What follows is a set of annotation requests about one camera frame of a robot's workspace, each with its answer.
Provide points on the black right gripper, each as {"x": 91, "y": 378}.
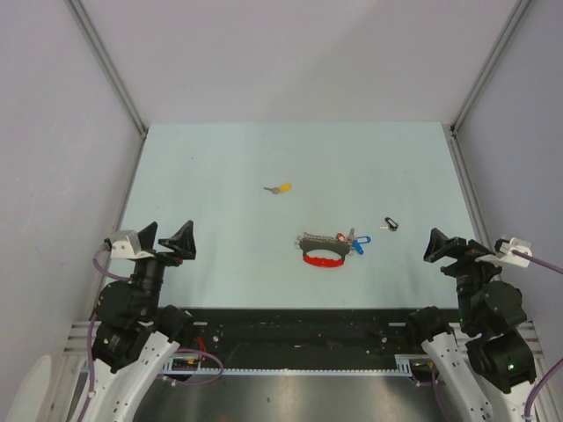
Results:
{"x": 440, "y": 243}

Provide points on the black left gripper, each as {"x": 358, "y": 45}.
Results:
{"x": 182, "y": 243}

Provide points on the red handled key organizer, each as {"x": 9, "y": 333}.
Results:
{"x": 328, "y": 252}

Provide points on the yellow tagged key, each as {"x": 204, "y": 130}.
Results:
{"x": 279, "y": 189}

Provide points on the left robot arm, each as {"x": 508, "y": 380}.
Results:
{"x": 130, "y": 337}

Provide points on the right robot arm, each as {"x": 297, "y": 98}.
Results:
{"x": 491, "y": 376}

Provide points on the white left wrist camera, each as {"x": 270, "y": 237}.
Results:
{"x": 124, "y": 244}

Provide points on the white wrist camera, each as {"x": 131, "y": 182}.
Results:
{"x": 124, "y": 244}
{"x": 509, "y": 252}

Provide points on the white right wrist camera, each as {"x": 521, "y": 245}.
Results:
{"x": 509, "y": 252}

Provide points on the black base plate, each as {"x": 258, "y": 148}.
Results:
{"x": 359, "y": 333}

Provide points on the grey slotted cable duct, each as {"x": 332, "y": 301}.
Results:
{"x": 400, "y": 367}

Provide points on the left aluminium frame post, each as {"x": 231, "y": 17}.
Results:
{"x": 91, "y": 35}

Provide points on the aluminium frame post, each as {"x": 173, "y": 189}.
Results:
{"x": 91, "y": 35}
{"x": 508, "y": 31}

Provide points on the right aluminium frame post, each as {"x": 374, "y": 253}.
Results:
{"x": 508, "y": 31}

